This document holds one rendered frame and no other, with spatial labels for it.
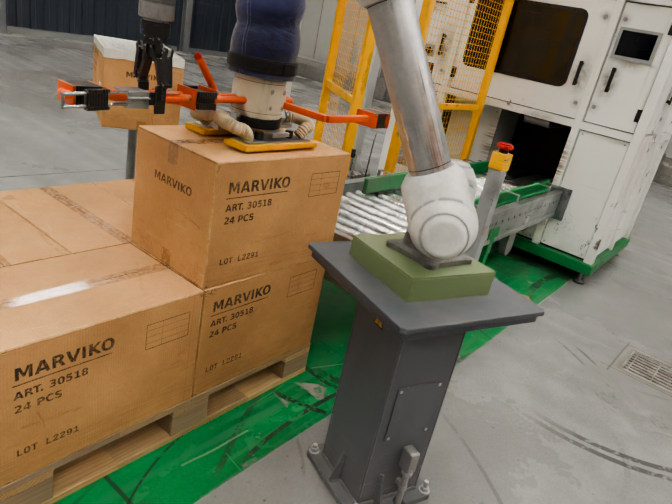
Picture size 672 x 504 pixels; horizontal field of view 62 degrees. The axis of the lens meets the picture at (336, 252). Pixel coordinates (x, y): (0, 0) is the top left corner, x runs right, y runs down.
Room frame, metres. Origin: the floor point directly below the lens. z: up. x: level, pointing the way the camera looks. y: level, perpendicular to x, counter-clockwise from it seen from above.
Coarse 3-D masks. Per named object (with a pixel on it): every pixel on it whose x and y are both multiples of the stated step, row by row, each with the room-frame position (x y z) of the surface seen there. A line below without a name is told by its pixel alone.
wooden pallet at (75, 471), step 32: (288, 352) 1.88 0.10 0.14; (224, 384) 1.61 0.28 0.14; (256, 384) 1.80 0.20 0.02; (160, 416) 1.40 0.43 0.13; (192, 416) 1.50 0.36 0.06; (96, 448) 1.22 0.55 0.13; (128, 448) 1.35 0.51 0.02; (32, 480) 1.08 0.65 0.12; (64, 480) 1.18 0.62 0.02; (96, 480) 1.23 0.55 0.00
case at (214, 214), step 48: (144, 144) 1.71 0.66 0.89; (192, 144) 1.64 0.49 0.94; (144, 192) 1.70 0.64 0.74; (192, 192) 1.56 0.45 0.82; (240, 192) 1.58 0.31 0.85; (288, 192) 1.75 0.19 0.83; (336, 192) 1.95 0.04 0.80; (144, 240) 1.69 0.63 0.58; (192, 240) 1.54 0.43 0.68; (240, 240) 1.60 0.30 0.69; (288, 240) 1.78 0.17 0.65
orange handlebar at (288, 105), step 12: (60, 96) 1.32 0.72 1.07; (108, 96) 1.39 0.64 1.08; (120, 96) 1.42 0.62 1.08; (168, 96) 1.54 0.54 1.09; (180, 96) 1.58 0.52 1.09; (228, 96) 1.73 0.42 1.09; (240, 96) 1.77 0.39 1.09; (288, 108) 1.83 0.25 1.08; (300, 108) 1.80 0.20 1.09; (324, 120) 1.75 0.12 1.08; (336, 120) 1.78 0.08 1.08; (348, 120) 1.84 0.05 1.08; (360, 120) 1.89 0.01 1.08
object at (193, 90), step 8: (184, 88) 1.63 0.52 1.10; (192, 88) 1.61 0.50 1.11; (200, 88) 1.70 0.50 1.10; (208, 88) 1.68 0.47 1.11; (192, 96) 1.61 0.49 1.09; (200, 96) 1.61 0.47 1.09; (208, 96) 1.63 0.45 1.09; (216, 96) 1.66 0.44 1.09; (184, 104) 1.62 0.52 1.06; (192, 104) 1.60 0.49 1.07; (200, 104) 1.61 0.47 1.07; (208, 104) 1.63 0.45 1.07; (216, 104) 1.67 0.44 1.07
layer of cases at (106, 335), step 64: (0, 192) 1.91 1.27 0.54; (64, 192) 2.05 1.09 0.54; (128, 192) 2.20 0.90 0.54; (0, 256) 1.44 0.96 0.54; (64, 256) 1.53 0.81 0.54; (128, 256) 1.62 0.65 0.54; (0, 320) 1.14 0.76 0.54; (64, 320) 1.19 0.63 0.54; (128, 320) 1.29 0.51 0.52; (192, 320) 1.47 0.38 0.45; (256, 320) 1.70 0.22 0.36; (0, 384) 1.02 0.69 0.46; (64, 384) 1.15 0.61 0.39; (128, 384) 1.30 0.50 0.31; (192, 384) 1.50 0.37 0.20; (0, 448) 1.02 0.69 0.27; (64, 448) 1.15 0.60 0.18
